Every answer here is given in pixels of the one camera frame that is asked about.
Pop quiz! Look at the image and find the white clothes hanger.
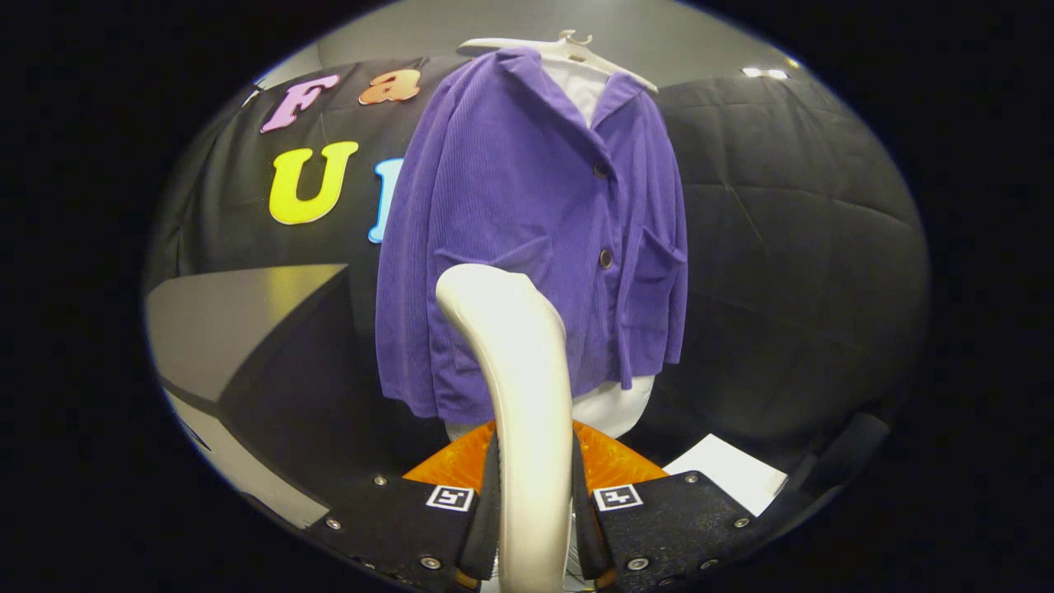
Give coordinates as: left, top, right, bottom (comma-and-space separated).
458, 30, 660, 93

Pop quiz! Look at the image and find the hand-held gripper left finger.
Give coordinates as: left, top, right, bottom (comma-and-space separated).
303, 420, 503, 592

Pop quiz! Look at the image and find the purple corduroy jacket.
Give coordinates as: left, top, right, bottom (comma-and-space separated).
375, 47, 689, 425

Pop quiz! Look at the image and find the black backdrop cloth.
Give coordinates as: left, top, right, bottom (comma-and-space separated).
144, 56, 931, 487

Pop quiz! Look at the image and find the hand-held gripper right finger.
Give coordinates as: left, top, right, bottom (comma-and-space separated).
572, 420, 775, 590

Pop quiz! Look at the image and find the white shirt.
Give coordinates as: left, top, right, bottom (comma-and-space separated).
445, 58, 655, 441

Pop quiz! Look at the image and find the white paper sheet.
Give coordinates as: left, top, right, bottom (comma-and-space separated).
663, 434, 789, 517

